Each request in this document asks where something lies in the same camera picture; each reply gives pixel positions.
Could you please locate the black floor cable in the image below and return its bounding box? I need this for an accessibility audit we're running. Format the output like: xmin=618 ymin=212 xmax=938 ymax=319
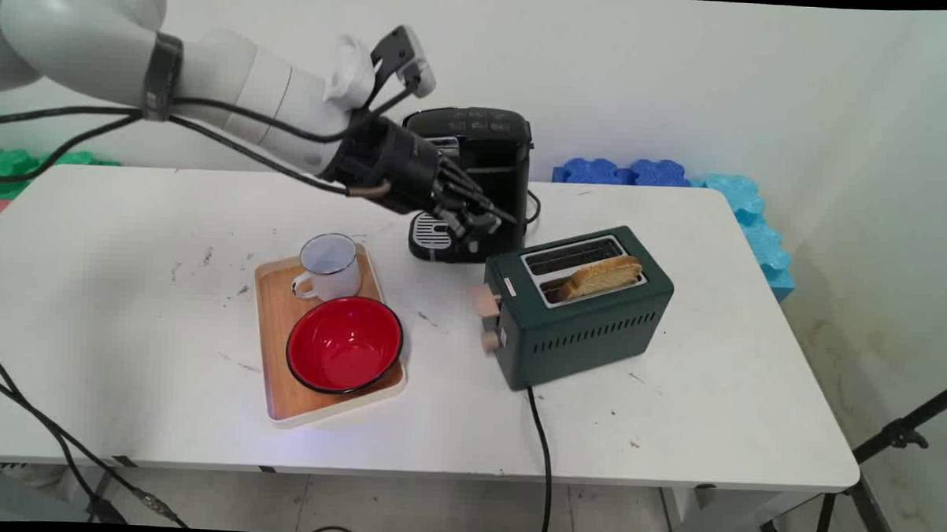
xmin=0 ymin=355 xmax=195 ymax=530

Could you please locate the green foam mat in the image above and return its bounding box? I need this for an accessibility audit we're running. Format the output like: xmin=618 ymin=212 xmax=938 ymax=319
xmin=0 ymin=148 xmax=122 ymax=205

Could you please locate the light blue foam mat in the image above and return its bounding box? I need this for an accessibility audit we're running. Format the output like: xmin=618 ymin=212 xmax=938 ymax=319
xmin=685 ymin=173 xmax=801 ymax=304

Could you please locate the toast bread slice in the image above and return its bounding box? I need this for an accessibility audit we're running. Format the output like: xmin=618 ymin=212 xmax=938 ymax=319
xmin=557 ymin=253 xmax=645 ymax=306

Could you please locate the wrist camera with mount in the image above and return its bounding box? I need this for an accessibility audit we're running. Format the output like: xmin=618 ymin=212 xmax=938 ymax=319
xmin=368 ymin=24 xmax=439 ymax=100

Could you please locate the black toaster power cable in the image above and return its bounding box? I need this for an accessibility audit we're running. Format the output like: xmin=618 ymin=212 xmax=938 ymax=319
xmin=521 ymin=386 xmax=557 ymax=532

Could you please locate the black tripod stand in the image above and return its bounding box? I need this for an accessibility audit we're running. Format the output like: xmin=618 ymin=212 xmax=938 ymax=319
xmin=760 ymin=382 xmax=947 ymax=532

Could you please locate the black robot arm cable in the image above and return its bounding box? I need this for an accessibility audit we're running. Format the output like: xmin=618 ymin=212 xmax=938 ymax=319
xmin=0 ymin=72 xmax=413 ymax=200

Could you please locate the white enamel mug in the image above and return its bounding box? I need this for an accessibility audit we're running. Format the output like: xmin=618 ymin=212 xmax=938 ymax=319
xmin=290 ymin=231 xmax=364 ymax=304

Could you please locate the black coffee machine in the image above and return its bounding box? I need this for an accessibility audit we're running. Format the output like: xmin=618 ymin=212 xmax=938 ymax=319
xmin=398 ymin=105 xmax=535 ymax=267

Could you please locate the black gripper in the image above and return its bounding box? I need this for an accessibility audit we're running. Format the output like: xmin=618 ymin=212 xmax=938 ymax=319
xmin=318 ymin=113 xmax=522 ymax=242

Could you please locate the red enamel bowl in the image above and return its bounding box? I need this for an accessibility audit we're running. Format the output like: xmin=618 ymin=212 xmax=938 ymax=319
xmin=284 ymin=294 xmax=406 ymax=397

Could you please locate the wooden serving tray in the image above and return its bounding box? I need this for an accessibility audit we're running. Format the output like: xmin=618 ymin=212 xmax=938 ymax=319
xmin=248 ymin=239 xmax=412 ymax=434

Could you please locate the dark green toaster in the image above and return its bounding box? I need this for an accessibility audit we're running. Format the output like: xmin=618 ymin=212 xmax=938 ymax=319
xmin=469 ymin=220 xmax=677 ymax=397

